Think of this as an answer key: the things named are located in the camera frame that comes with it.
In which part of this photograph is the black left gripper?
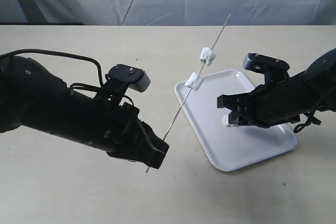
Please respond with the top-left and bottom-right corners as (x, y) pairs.
(52, 88), (170, 169)

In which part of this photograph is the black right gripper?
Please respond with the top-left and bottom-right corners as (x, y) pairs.
(216, 73), (316, 129)

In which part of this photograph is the white marshmallow piece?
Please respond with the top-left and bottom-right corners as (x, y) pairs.
(199, 47), (216, 66)
(184, 72), (204, 91)
(222, 115), (238, 127)

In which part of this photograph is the thin metal skewer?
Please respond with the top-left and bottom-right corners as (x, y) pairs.
(145, 14), (232, 174)

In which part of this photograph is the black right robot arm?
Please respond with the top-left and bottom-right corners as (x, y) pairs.
(217, 49), (335, 133)

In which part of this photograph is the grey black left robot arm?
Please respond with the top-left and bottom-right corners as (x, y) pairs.
(1, 50), (169, 169)

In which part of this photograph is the white plastic tray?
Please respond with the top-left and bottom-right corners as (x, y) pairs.
(174, 69), (298, 172)

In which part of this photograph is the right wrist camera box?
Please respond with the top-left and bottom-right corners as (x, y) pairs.
(243, 53), (290, 72)

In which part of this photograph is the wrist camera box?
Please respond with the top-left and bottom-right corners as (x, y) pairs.
(243, 53), (290, 72)
(106, 63), (151, 92)

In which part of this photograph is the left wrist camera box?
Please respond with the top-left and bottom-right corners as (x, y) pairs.
(106, 63), (151, 92)

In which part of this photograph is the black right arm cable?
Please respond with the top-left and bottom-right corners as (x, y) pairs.
(292, 103), (322, 134)

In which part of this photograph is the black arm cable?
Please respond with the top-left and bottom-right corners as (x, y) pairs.
(0, 48), (134, 109)
(292, 103), (322, 134)

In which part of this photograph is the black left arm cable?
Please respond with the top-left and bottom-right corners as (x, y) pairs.
(0, 48), (134, 109)

